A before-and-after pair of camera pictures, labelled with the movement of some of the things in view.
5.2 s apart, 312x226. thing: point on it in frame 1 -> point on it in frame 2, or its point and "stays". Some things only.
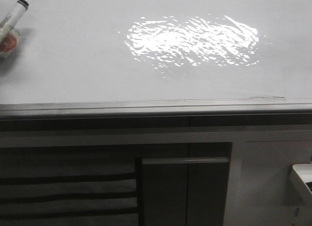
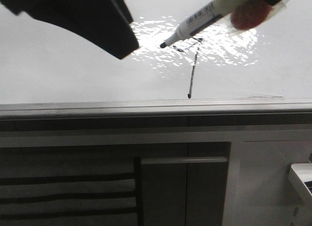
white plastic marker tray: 301,176 stays
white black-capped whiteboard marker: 12,17 -> 218,10
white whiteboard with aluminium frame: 93,54 stays
